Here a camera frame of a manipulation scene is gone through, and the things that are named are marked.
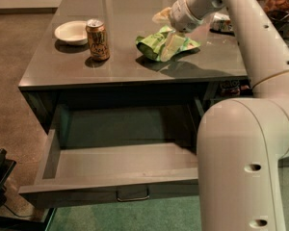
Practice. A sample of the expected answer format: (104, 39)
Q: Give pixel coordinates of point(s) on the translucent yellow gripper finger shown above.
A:
(174, 40)
(162, 17)

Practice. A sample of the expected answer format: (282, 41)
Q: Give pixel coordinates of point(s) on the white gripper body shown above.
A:
(182, 15)

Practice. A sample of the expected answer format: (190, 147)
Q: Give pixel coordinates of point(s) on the green rice chip bag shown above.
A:
(152, 45)

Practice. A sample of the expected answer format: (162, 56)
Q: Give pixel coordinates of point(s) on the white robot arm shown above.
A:
(241, 140)

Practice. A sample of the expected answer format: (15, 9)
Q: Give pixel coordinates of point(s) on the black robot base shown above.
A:
(17, 224)

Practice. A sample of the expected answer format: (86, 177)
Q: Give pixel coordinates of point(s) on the snack bag in right drawer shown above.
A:
(235, 88)

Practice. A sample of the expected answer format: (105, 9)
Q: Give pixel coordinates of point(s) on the open grey top drawer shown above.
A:
(89, 154)

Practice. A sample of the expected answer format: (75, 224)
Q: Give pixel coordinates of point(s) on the small crumpled snack packet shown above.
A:
(221, 23)

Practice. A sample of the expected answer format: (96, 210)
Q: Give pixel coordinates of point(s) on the gold soda can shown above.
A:
(97, 40)

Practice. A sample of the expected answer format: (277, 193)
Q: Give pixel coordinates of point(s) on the white bowl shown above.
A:
(73, 33)

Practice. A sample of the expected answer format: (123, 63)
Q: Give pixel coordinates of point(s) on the metal drawer handle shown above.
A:
(132, 194)

